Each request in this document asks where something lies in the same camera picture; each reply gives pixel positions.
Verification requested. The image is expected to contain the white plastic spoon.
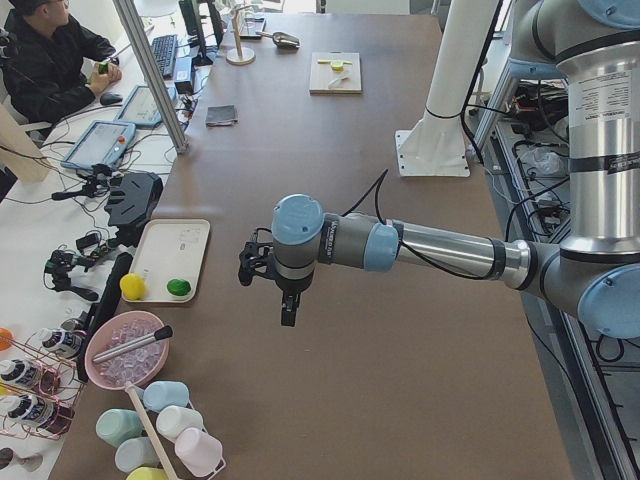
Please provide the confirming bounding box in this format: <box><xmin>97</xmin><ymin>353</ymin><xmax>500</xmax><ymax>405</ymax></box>
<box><xmin>327</xmin><ymin>76</ymin><xmax>347</xmax><ymax>89</ymax></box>

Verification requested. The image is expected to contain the pink bowl with ice cubes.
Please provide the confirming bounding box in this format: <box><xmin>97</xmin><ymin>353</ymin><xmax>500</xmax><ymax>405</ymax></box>
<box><xmin>84</xmin><ymin>311</ymin><xmax>169</xmax><ymax>390</ymax></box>

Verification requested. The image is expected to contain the green lime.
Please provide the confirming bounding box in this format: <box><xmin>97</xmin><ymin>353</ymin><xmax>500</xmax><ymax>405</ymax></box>
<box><xmin>166</xmin><ymin>278</ymin><xmax>192</xmax><ymax>297</ymax></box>

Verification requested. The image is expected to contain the cream serving tray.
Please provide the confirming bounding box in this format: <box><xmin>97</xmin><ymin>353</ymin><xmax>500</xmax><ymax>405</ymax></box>
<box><xmin>121</xmin><ymin>219</ymin><xmax>210</xmax><ymax>303</ymax></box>

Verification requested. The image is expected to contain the light blue cup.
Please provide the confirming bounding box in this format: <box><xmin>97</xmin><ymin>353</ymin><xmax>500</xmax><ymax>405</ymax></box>
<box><xmin>143</xmin><ymin>380</ymin><xmax>190</xmax><ymax>413</ymax></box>

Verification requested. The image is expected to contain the white cup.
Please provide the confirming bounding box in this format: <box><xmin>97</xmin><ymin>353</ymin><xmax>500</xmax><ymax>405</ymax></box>
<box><xmin>156</xmin><ymin>405</ymin><xmax>204</xmax><ymax>442</ymax></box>

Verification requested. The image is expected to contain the pink cup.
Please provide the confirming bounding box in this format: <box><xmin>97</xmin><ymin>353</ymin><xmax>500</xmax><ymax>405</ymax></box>
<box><xmin>174</xmin><ymin>427</ymin><xmax>226</xmax><ymax>478</ymax></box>

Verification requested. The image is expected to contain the grey folded cloth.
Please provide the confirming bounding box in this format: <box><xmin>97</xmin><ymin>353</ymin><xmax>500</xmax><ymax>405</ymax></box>
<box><xmin>205</xmin><ymin>104</ymin><xmax>238</xmax><ymax>127</ymax></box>

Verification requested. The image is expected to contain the pale blue cup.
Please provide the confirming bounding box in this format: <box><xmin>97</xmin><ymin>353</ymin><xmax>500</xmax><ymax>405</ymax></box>
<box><xmin>115</xmin><ymin>437</ymin><xmax>160</xmax><ymax>473</ymax></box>

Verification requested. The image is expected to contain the mint green cup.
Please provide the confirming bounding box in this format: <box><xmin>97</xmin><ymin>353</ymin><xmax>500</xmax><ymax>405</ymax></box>
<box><xmin>95</xmin><ymin>409</ymin><xmax>144</xmax><ymax>448</ymax></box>

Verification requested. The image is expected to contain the yellow cup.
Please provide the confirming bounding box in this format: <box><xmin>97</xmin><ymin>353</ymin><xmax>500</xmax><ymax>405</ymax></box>
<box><xmin>126</xmin><ymin>466</ymin><xmax>168</xmax><ymax>480</ymax></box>

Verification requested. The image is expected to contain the top bottle in rack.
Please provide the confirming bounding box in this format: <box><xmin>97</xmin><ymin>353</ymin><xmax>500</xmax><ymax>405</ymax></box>
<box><xmin>37</xmin><ymin>328</ymin><xmax>84</xmax><ymax>359</ymax></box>

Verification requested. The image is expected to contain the bottle in rack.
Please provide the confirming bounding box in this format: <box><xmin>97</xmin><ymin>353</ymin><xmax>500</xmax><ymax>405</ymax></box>
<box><xmin>1</xmin><ymin>394</ymin><xmax>55</xmax><ymax>428</ymax></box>
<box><xmin>1</xmin><ymin>359</ymin><xmax>43</xmax><ymax>389</ymax></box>
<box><xmin>37</xmin><ymin>328</ymin><xmax>84</xmax><ymax>359</ymax></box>

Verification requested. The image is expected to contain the wooden cutting board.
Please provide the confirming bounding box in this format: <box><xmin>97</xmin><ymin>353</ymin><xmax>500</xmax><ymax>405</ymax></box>
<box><xmin>309</xmin><ymin>52</ymin><xmax>362</xmax><ymax>94</ymax></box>

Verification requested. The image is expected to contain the near blue teach pendant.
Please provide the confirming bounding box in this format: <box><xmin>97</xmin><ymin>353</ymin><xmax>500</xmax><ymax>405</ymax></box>
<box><xmin>61</xmin><ymin>120</ymin><xmax>137</xmax><ymax>171</ymax></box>

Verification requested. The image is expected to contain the blue teach pendant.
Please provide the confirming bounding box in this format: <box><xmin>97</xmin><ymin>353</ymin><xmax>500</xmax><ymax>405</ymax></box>
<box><xmin>114</xmin><ymin>85</ymin><xmax>162</xmax><ymax>129</ymax></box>
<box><xmin>61</xmin><ymin>120</ymin><xmax>137</xmax><ymax>171</ymax></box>

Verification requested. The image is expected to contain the far blue teach pendant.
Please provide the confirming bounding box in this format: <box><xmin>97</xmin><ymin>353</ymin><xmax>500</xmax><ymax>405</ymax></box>
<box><xmin>114</xmin><ymin>85</ymin><xmax>162</xmax><ymax>129</ymax></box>

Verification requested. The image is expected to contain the yellow plastic knife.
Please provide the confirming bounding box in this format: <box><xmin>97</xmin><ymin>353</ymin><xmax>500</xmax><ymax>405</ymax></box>
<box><xmin>317</xmin><ymin>59</ymin><xmax>352</xmax><ymax>70</ymax></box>

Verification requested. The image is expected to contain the bottom bottle in rack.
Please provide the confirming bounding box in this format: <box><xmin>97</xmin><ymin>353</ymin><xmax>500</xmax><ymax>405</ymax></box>
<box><xmin>1</xmin><ymin>394</ymin><xmax>55</xmax><ymax>428</ymax></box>

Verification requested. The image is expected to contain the wooden mug tree stand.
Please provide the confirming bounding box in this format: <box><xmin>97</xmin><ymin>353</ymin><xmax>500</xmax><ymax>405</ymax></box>
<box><xmin>225</xmin><ymin>3</ymin><xmax>255</xmax><ymax>66</ymax></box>

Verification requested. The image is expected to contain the metal scoop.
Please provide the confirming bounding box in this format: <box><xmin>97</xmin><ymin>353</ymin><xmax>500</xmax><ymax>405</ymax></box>
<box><xmin>256</xmin><ymin>31</ymin><xmax>300</xmax><ymax>49</ymax></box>

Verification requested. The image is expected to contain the middle bottle in rack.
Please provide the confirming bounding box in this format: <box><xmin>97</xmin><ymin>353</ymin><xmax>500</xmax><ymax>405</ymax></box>
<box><xmin>1</xmin><ymin>359</ymin><xmax>43</xmax><ymax>389</ymax></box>

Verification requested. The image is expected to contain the black computer mouse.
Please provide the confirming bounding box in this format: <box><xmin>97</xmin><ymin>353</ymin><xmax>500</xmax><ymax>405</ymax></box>
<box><xmin>99</xmin><ymin>92</ymin><xmax>123</xmax><ymax>106</ymax></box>

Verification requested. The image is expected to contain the black keyboard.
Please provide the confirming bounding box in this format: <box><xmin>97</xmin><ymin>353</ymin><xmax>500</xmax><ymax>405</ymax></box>
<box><xmin>151</xmin><ymin>34</ymin><xmax>178</xmax><ymax>78</ymax></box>

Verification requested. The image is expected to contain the black monitor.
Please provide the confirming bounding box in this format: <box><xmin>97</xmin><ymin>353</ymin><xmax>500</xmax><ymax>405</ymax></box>
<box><xmin>178</xmin><ymin>0</ymin><xmax>224</xmax><ymax>67</ymax></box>

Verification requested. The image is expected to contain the seated person in black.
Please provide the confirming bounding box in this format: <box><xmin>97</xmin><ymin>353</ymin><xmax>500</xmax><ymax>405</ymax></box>
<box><xmin>3</xmin><ymin>1</ymin><xmax>122</xmax><ymax>124</ymax></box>

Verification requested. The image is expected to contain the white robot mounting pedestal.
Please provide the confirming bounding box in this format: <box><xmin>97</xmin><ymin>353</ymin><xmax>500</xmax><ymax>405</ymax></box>
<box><xmin>396</xmin><ymin>0</ymin><xmax>502</xmax><ymax>177</ymax></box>

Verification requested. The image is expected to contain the copper wire bottle rack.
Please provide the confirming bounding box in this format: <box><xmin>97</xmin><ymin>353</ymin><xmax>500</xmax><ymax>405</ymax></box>
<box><xmin>1</xmin><ymin>329</ymin><xmax>84</xmax><ymax>440</ymax></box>

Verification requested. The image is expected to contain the aluminium frame post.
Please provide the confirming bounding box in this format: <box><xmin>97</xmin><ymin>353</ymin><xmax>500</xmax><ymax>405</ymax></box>
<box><xmin>113</xmin><ymin>0</ymin><xmax>188</xmax><ymax>154</ymax></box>

